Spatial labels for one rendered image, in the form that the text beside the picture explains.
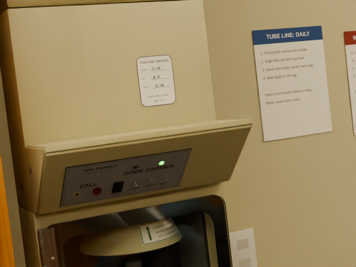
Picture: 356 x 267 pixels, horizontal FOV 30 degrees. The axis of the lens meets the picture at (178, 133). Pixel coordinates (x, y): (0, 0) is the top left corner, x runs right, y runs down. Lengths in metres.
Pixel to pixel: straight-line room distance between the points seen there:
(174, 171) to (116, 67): 0.19
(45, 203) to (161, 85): 0.27
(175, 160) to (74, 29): 0.25
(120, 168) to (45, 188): 0.11
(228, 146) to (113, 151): 0.19
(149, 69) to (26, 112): 0.21
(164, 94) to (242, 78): 0.59
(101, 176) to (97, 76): 0.17
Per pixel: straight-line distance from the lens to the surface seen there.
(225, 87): 1.61
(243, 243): 1.64
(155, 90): 1.06
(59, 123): 1.01
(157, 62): 1.06
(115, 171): 0.95
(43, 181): 0.92
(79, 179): 0.94
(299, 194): 1.73
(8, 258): 0.91
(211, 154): 1.01
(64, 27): 1.02
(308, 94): 1.74
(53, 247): 1.01
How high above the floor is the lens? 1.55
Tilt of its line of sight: 3 degrees down
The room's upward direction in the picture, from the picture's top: 7 degrees counter-clockwise
